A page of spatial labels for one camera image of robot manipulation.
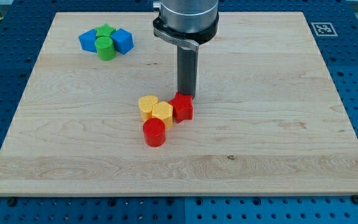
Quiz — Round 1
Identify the light wooden board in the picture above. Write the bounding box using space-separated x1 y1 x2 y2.
0 12 358 197

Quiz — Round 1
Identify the green cylinder block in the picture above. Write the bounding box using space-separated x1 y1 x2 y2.
94 36 116 61

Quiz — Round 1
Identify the right blue cube block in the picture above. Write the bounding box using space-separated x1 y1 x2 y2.
110 29 134 55

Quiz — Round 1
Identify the red star block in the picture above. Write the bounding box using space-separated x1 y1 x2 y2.
168 92 193 123

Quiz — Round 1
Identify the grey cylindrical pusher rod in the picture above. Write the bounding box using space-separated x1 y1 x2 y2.
177 47 198 98

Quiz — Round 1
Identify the blue cube block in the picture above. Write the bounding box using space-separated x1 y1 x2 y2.
110 29 134 55
78 29 97 53

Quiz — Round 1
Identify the left blue cube block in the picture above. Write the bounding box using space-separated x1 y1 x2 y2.
78 29 97 53

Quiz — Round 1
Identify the yellow hexagon block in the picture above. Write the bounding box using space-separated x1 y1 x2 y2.
152 101 173 129

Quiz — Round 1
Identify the red cylinder block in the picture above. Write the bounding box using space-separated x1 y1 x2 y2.
142 118 166 147

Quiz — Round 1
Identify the white fiducial marker tag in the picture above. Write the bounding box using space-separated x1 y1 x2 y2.
311 22 337 37

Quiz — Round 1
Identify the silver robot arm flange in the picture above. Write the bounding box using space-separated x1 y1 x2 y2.
152 0 219 53

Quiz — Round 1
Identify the green star block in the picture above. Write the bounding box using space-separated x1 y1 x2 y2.
94 24 116 39

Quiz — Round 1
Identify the yellow heart block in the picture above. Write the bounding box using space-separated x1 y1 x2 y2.
138 95 158 121

